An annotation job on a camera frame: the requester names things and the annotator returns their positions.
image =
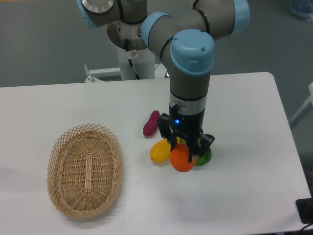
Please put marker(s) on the blue object in corner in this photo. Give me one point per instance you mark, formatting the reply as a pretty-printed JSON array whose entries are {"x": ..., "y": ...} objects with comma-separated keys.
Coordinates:
[{"x": 302, "y": 9}]

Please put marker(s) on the woven wicker basket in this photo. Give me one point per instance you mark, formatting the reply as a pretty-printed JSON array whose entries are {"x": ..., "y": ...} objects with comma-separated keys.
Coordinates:
[{"x": 85, "y": 171}]

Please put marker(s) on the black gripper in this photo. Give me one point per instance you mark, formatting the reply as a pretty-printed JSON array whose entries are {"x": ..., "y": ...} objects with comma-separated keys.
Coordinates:
[{"x": 175, "y": 125}]

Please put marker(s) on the green toy bok choy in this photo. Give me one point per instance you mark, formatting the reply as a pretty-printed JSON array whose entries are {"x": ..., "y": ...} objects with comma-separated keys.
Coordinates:
[{"x": 205, "y": 158}]

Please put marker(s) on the yellow toy mango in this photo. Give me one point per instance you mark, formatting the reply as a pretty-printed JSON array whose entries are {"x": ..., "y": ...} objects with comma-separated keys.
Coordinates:
[{"x": 160, "y": 152}]

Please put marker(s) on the purple toy sweet potato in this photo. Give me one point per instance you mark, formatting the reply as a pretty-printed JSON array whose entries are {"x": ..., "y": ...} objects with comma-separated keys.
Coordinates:
[{"x": 151, "y": 125}]

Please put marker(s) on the black device at table edge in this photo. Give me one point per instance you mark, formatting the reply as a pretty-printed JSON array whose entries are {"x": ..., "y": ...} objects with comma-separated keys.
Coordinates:
[{"x": 305, "y": 210}]

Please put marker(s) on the white metal base frame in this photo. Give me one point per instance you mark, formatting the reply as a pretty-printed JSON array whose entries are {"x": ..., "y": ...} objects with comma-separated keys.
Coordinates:
[{"x": 114, "y": 74}]

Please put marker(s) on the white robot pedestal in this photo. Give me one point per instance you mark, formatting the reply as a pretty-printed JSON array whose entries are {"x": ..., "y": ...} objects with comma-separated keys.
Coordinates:
[{"x": 136, "y": 61}]

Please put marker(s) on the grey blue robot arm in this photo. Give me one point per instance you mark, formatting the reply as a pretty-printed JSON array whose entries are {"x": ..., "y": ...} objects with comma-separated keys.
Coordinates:
[{"x": 185, "y": 46}]

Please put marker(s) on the white frame at right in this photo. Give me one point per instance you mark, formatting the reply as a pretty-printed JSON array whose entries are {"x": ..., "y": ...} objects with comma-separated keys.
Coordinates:
[{"x": 303, "y": 110}]

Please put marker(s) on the orange toy fruit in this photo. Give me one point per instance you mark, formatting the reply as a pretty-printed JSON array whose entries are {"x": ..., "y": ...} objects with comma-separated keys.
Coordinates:
[{"x": 180, "y": 158}]

